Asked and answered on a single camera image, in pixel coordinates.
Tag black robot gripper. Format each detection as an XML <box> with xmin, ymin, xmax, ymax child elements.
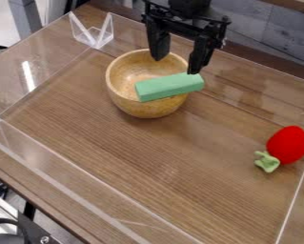
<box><xmin>141</xmin><ymin>0</ymin><xmax>232</xmax><ymax>74</ymax></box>

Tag red plush strawberry green stem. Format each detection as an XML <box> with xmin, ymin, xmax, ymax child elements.
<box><xmin>254</xmin><ymin>126</ymin><xmax>304</xmax><ymax>173</ymax></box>

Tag green rectangular block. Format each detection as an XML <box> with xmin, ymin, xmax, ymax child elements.
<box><xmin>134</xmin><ymin>72</ymin><xmax>205</xmax><ymax>102</ymax></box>

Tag wooden bowl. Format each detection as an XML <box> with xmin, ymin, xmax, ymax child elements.
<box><xmin>104</xmin><ymin>49</ymin><xmax>186</xmax><ymax>119</ymax></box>

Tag clear acrylic tray walls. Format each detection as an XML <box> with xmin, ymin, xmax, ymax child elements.
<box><xmin>0</xmin><ymin>16</ymin><xmax>304</xmax><ymax>244</ymax></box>

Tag black bracket with bolt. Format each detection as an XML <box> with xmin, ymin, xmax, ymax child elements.
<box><xmin>16</xmin><ymin>213</ymin><xmax>61</xmax><ymax>244</ymax></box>

